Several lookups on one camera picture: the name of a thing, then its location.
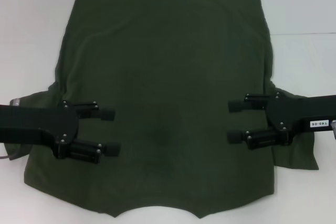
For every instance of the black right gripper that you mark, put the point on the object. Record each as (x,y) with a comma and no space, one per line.
(294,113)

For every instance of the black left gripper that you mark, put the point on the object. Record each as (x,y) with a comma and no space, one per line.
(39,124)

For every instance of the dark green t-shirt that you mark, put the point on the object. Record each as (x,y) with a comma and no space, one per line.
(168,64)

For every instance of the silver right wrist plug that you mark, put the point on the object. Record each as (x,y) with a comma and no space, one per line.
(334,129)

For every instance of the silver left wrist stud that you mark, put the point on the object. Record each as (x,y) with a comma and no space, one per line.
(14,102)

